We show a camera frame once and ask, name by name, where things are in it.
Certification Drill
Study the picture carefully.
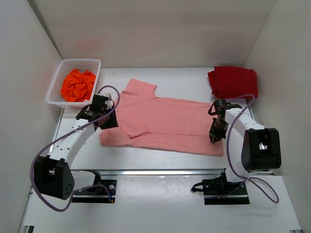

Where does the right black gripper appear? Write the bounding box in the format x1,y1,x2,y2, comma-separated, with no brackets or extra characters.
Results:
208,118,229,143

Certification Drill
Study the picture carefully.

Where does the pink t shirt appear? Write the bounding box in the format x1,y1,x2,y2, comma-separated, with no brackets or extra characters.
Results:
99,79,224,156

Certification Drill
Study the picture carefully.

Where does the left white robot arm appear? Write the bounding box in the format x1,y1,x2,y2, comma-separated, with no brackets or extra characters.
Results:
33,94,118,200

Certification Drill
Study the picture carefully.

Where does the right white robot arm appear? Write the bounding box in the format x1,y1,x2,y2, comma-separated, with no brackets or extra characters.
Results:
191,99,281,199

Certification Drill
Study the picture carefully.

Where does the orange t shirt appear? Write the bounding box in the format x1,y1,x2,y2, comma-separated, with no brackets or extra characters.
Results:
60,69,96,102

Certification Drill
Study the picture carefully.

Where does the white plastic basket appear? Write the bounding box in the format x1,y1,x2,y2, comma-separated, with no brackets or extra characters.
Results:
46,58,101,108

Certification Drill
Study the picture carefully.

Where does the red folded t shirt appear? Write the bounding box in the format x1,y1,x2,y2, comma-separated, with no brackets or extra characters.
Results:
207,66,258,99

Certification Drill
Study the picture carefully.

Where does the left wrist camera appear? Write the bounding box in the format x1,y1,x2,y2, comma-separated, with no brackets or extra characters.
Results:
102,93,115,109

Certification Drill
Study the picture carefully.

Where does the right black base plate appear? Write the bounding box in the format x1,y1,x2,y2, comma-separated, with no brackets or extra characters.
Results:
202,177,250,205

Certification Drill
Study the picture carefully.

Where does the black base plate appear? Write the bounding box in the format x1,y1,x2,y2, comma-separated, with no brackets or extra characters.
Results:
72,180,117,204
202,177,250,205

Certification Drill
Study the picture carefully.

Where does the aluminium rail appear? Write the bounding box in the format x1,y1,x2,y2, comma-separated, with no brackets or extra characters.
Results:
84,169,224,176

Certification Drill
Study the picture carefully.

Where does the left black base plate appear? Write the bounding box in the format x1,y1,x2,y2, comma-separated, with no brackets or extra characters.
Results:
72,180,117,204

